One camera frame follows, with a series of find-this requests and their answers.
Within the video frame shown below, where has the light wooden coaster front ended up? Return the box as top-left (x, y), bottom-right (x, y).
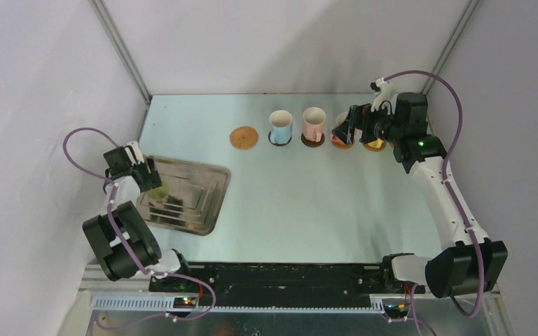
top-left (361, 139), bottom-right (387, 153)

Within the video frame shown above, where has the light blue cup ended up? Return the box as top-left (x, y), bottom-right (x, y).
top-left (269, 110), bottom-right (293, 144)

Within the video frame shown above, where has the light green cup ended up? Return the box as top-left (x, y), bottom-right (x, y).
top-left (148, 185), bottom-right (169, 202)

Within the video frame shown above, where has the metal tray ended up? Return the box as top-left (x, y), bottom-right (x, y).
top-left (137, 156), bottom-right (231, 236)

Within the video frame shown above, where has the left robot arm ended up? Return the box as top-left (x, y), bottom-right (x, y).
top-left (82, 141), bottom-right (193, 292)

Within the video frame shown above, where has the pink cup front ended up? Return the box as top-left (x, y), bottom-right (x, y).
top-left (303, 107), bottom-right (326, 143)

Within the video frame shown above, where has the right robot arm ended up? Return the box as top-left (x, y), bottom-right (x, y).
top-left (331, 92), bottom-right (508, 298)

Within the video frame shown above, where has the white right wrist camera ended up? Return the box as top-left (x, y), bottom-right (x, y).
top-left (370, 78), bottom-right (396, 112)

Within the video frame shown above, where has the dark wooden coaster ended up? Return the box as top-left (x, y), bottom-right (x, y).
top-left (301, 134), bottom-right (325, 148)
top-left (268, 132), bottom-right (292, 147)

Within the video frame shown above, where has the woven rattan coaster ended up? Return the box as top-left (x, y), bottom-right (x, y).
top-left (230, 126), bottom-right (258, 150)

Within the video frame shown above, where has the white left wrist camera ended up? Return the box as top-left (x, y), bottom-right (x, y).
top-left (124, 141), bottom-right (145, 166)

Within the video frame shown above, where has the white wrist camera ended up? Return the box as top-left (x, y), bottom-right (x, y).
top-left (124, 141), bottom-right (145, 166)
top-left (370, 78), bottom-right (396, 112)

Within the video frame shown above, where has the pink cup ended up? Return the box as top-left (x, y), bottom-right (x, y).
top-left (303, 107), bottom-right (326, 143)
top-left (330, 112), bottom-right (357, 144)

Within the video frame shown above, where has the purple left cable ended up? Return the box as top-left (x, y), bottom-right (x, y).
top-left (62, 127), bottom-right (217, 323)

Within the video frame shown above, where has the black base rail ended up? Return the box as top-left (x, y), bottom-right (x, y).
top-left (149, 262), bottom-right (413, 309)

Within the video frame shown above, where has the light wooden coaster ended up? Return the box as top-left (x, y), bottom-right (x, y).
top-left (331, 140), bottom-right (354, 149)
top-left (361, 139), bottom-right (387, 153)

